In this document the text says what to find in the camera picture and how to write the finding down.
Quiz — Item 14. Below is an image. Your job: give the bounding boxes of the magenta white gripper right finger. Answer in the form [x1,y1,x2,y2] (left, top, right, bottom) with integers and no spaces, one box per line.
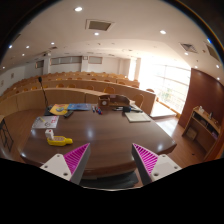
[132,143,181,185]

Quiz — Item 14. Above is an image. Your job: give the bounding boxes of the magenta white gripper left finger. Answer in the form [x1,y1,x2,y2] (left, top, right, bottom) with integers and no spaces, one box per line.
[41,143,91,185]

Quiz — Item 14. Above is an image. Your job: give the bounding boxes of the white charger plug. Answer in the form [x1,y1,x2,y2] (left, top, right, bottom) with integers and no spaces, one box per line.
[45,129,54,140]

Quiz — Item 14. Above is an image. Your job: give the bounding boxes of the white paper sheet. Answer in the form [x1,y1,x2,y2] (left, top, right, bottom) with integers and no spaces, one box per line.
[32,116,59,129]

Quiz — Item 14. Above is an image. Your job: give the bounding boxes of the black remote control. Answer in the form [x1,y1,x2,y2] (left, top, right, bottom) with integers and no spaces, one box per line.
[64,111,74,118]

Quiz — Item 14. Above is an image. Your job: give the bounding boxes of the black desk microphone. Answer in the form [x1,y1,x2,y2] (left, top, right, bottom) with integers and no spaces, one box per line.
[38,76,52,116]

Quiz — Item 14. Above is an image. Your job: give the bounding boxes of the red blue markers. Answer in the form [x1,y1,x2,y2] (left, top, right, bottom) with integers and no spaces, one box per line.
[92,106,102,115]

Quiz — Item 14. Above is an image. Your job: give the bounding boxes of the wooden bookshelf cabinet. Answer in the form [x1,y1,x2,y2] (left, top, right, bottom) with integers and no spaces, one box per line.
[183,106,221,153]

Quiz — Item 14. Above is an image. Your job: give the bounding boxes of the black metal stand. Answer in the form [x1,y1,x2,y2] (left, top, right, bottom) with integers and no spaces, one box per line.
[0,116,13,150]

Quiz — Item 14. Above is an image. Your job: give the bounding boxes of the wooden chair behind table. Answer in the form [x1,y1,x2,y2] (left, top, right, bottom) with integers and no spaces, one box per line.
[133,94,144,108]

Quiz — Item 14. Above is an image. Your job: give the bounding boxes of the wooden desk organizer box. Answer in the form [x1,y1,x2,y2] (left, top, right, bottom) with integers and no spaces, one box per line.
[98,94,130,108]

